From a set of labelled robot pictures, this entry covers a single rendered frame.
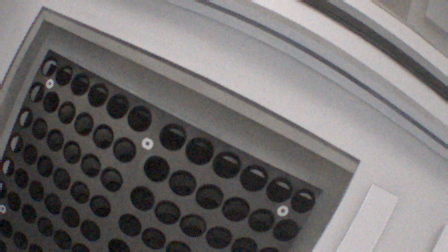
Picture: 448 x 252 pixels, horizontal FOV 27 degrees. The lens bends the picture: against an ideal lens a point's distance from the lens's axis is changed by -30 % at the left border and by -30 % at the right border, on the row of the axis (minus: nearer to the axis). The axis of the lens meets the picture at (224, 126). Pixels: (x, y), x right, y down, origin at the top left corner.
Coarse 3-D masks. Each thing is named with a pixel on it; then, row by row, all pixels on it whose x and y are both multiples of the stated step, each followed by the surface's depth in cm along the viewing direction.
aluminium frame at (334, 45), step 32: (192, 0) 56; (224, 0) 54; (256, 0) 53; (288, 0) 53; (256, 32) 56; (288, 32) 54; (320, 32) 53; (352, 32) 53; (320, 64) 56; (352, 64) 53; (384, 64) 53; (384, 96) 54; (416, 96) 52; (416, 128) 55
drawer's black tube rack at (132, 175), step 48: (48, 96) 61; (96, 96) 64; (48, 144) 60; (96, 144) 60; (144, 144) 60; (192, 144) 64; (0, 192) 62; (48, 192) 59; (96, 192) 60; (144, 192) 63; (192, 192) 60; (240, 192) 60; (288, 192) 63; (0, 240) 58; (48, 240) 58; (96, 240) 59; (144, 240) 62; (192, 240) 59; (240, 240) 60; (288, 240) 59
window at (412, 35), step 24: (336, 0) 51; (360, 0) 49; (384, 0) 47; (408, 0) 45; (432, 0) 43; (360, 24) 52; (384, 24) 50; (408, 24) 48; (432, 24) 45; (408, 48) 51; (432, 48) 48; (432, 72) 51
